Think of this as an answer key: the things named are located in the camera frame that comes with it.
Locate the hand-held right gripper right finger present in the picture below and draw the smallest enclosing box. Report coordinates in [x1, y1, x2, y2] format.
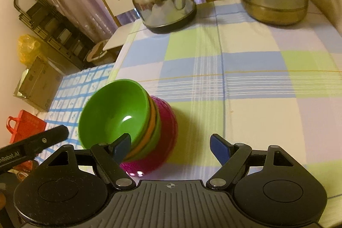
[206, 133, 305, 190]

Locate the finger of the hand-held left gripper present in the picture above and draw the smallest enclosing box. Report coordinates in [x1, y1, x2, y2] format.
[23, 125, 69, 156]

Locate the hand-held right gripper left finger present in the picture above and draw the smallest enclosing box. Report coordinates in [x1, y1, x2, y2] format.
[47, 133, 135, 190]

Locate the green plastic bowl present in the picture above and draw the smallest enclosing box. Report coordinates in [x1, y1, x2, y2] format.
[78, 79, 151, 150]
[131, 108, 162, 162]

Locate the orange plastic bowl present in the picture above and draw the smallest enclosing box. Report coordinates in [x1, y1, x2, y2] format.
[125, 96, 158, 160]

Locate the large pink glass plate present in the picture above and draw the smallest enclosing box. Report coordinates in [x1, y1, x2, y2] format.
[120, 105, 177, 175]

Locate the red shopping bag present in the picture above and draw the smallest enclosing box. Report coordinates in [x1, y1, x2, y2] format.
[7, 110, 47, 144]

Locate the blue white checked cloth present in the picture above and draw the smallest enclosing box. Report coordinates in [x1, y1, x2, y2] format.
[35, 62, 115, 164]

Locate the cardboard box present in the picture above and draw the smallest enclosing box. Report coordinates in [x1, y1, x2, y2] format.
[13, 56, 66, 112]

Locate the pastel checked tablecloth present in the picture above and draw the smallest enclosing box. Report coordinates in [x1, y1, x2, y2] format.
[107, 0, 342, 200]

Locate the yellow plastic bag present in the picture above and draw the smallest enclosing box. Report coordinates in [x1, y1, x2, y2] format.
[17, 34, 40, 65]

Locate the black folding rack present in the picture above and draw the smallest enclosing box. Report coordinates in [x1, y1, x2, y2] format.
[14, 0, 95, 69]

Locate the white wooden chair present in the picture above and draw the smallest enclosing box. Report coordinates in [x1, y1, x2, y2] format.
[97, 0, 139, 51]

